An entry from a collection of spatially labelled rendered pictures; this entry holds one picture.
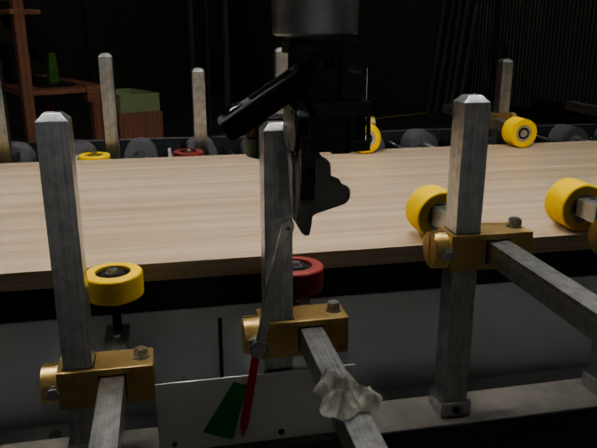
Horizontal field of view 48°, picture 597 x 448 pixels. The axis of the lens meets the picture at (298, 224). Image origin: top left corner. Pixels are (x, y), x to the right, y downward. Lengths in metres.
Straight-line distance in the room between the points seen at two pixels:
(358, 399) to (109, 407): 0.28
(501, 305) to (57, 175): 0.78
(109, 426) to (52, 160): 0.30
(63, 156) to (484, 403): 0.67
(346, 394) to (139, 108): 5.02
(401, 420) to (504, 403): 0.16
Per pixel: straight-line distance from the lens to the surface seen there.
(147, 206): 1.28
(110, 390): 0.83
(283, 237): 0.74
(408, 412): 1.00
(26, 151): 2.32
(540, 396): 1.08
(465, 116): 0.85
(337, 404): 0.68
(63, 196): 0.79
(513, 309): 1.24
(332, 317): 0.86
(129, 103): 5.57
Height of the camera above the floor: 1.23
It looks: 17 degrees down
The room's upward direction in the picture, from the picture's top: straight up
